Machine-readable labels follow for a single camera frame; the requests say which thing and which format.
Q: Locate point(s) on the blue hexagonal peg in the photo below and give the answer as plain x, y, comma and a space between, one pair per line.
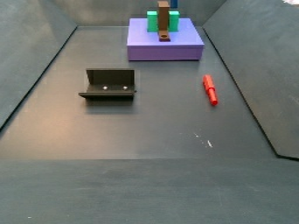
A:
174, 4

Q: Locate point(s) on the green block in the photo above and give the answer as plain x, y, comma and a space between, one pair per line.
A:
152, 21

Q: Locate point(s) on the black angle bracket holder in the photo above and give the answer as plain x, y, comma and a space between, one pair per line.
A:
109, 83

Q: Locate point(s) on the red hexagonal peg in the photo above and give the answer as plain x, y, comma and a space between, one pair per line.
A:
210, 89

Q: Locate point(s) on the purple base block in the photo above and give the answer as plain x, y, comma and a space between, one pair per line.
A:
144, 47

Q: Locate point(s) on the brown board with hole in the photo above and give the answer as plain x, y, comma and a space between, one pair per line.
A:
163, 18

